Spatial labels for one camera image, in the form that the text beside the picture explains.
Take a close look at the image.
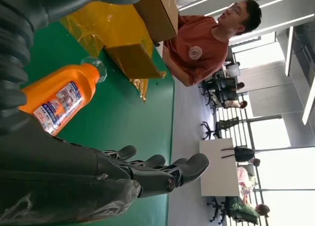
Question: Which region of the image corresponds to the green mat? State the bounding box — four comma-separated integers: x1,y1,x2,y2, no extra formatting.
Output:
20,20,176,226

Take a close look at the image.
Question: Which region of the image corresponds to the yellow film-wrapped box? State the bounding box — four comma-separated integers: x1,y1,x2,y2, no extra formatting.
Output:
60,1,167,103

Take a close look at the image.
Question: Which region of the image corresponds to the brown cardboard box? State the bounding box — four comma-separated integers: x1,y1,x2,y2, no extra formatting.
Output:
133,0,179,44

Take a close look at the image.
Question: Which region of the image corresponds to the white table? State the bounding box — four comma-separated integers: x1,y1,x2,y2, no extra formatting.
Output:
199,138,240,198

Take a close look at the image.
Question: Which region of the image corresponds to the black office chair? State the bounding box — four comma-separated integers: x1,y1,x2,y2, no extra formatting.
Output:
200,117,240,141
207,197,228,225
200,77,237,98
209,91,239,115

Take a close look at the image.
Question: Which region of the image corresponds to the seated person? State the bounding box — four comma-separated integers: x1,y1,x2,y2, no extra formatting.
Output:
222,99,248,110
237,166,257,197
228,196,271,226
221,146,261,168

